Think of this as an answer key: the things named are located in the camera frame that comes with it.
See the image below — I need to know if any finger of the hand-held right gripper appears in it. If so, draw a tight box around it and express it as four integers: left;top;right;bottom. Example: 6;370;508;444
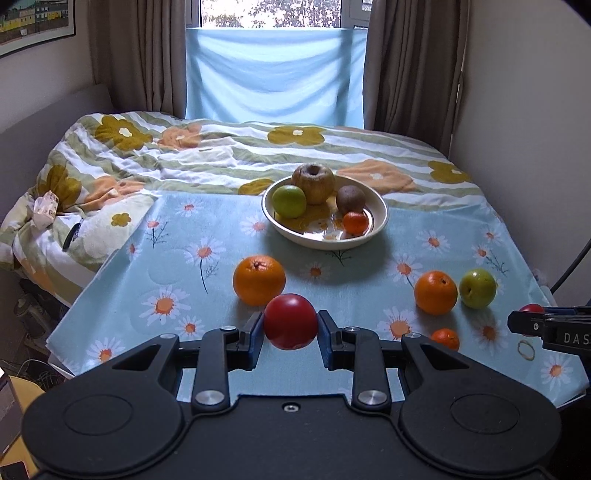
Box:
541;305;591;319
507;310;548;339

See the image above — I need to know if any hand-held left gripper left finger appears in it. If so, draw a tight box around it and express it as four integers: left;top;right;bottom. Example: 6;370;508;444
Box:
78;311;265;414

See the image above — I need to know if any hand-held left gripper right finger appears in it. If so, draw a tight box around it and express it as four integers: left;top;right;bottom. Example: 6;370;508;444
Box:
317;310;506;414

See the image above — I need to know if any red apple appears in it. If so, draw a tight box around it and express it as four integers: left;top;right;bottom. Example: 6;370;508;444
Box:
263;293;319;350

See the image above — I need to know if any white bowl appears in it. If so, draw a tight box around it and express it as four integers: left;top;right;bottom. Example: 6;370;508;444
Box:
261;174;390;251

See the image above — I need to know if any small mandarin orange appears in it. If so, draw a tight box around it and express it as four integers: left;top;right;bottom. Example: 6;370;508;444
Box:
342;211;370;235
431;328;461;352

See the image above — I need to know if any green apple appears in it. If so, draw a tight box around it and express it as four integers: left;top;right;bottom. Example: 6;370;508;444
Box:
271;185;308;219
459;269;498;309

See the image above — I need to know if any brown kiwi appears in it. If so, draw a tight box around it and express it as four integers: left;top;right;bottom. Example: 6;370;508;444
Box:
335;185;366;215

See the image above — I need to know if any yellow apple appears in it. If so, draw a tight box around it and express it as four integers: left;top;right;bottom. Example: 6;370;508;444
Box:
291;163;336;206

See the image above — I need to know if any blue daisy print tablecloth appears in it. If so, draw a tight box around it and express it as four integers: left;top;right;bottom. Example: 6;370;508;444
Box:
45;191;589;409

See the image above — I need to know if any striped floral blanket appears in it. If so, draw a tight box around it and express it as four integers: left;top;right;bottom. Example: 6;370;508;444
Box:
0;111;483;308

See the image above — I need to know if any yellow wooden furniture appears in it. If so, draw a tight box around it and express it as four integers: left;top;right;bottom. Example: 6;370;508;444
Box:
7;375;47;462

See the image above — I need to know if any white printed paper bag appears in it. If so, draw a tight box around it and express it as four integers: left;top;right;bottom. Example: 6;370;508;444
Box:
30;191;61;229

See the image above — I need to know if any light blue window cloth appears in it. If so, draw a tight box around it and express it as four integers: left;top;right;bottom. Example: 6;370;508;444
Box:
185;25;365;127

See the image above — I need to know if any brown curtain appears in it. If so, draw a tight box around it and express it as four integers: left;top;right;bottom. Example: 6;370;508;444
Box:
88;0;188;116
362;0;467;153

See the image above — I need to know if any white bed side board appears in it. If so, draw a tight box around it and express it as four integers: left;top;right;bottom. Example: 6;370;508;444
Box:
0;83;114;139

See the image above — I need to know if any window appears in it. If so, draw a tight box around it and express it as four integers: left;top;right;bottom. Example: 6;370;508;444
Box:
199;0;372;31

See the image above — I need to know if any black cable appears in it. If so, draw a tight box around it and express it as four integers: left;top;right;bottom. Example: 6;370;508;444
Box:
551;240;591;296

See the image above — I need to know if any tangle of cables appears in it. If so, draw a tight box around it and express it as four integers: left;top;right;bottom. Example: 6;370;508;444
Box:
21;357;75;384

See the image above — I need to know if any wall poster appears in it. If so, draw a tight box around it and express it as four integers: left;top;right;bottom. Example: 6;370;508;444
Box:
0;0;76;58

